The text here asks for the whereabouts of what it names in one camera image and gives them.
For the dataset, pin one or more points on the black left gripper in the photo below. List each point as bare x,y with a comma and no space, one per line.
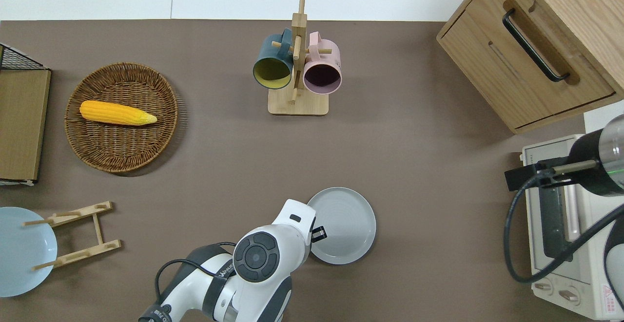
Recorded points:
319,233

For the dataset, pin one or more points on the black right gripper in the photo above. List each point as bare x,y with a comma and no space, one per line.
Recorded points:
516,178

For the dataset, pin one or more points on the gray round plate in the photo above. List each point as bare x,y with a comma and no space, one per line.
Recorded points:
348,224

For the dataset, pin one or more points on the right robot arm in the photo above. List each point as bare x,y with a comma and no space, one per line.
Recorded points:
592,156

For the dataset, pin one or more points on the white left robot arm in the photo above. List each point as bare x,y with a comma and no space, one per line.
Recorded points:
273,244

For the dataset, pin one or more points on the light blue plate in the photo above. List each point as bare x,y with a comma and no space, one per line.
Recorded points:
19,254

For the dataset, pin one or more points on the cream toaster oven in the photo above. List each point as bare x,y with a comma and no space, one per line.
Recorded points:
580,244

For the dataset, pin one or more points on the brown table mat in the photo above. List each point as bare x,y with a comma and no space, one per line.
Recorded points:
414,166

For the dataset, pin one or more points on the wooden drawer cabinet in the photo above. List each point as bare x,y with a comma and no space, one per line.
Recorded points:
516,68

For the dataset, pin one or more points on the wooden mug tree stand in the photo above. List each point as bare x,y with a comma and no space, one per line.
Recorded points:
297,103

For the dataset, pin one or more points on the pink mug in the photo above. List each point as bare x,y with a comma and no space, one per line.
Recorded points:
321,73

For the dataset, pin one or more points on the teal mug yellow inside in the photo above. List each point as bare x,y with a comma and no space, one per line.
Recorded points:
270,64

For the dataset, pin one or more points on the brown wicker basket tray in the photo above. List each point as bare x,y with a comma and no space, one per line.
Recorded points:
122,151

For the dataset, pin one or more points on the wooden dish rack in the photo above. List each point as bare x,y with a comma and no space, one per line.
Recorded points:
97,227

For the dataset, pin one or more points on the yellow corn cob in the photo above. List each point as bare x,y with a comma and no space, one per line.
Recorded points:
114,112

